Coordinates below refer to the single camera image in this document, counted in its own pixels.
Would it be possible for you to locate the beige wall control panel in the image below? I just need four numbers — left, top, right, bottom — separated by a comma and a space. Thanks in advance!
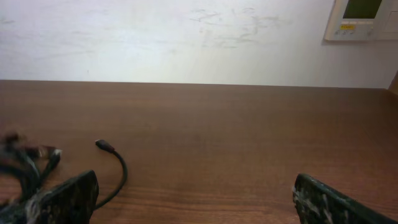
323, 0, 397, 42

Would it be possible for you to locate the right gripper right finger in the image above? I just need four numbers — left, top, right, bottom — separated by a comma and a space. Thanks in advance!
292, 174, 397, 224

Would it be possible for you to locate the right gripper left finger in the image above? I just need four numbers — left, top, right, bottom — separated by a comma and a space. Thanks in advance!
1, 170, 99, 224

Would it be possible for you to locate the long black usb cable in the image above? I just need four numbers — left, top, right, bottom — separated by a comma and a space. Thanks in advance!
93, 139, 129, 211

